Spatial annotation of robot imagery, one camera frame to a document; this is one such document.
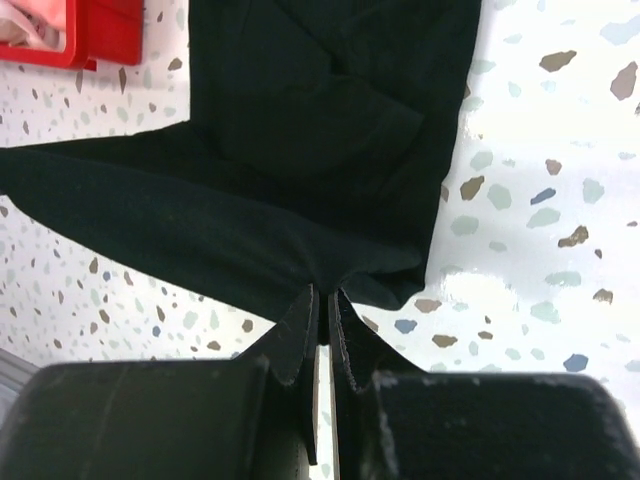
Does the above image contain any black t shirt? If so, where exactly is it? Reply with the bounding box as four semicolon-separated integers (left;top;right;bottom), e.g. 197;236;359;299
1;1;481;320

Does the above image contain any red plastic bin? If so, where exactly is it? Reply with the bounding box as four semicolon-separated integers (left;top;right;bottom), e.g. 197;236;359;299
1;0;144;71

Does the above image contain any light pink t shirt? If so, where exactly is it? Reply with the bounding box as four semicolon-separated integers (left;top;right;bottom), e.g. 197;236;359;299
1;1;66;51

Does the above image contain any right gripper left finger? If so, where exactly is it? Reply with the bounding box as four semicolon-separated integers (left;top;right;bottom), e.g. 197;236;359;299
236;284;320;465

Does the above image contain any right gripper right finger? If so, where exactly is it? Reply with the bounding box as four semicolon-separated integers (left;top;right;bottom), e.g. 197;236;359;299
328;290;428;479

